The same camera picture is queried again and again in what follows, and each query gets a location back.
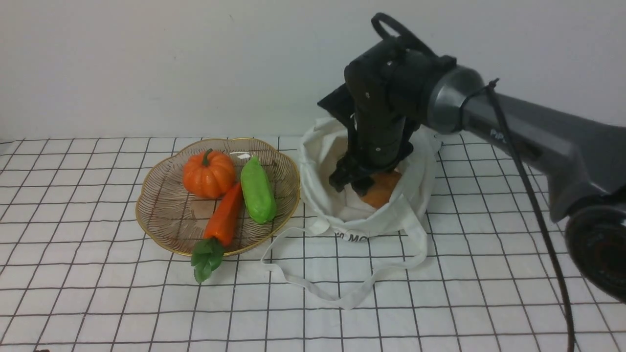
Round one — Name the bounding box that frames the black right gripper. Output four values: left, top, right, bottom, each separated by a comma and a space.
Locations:
317, 38, 457, 198

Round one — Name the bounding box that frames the round brown potato front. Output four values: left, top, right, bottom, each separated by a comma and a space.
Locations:
360, 170, 402, 209

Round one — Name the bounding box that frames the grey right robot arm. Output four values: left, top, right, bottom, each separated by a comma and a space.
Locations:
318, 37, 626, 303

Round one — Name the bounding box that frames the white cloth tote bag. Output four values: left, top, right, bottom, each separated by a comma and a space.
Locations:
260, 117, 442, 309

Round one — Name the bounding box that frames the orange carrot with green leaves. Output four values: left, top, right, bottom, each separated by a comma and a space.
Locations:
190, 182, 243, 285

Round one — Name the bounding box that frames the small orange pumpkin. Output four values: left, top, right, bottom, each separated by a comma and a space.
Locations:
182, 149, 237, 199

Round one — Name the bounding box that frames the gold-rimmed wicker basket plate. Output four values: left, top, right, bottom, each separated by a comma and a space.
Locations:
135, 138, 300, 256

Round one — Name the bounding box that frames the white grid-pattern tablecloth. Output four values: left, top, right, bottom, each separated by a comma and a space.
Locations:
0, 131, 626, 352

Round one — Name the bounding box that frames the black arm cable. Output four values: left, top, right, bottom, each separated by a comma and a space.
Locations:
371, 12, 576, 352

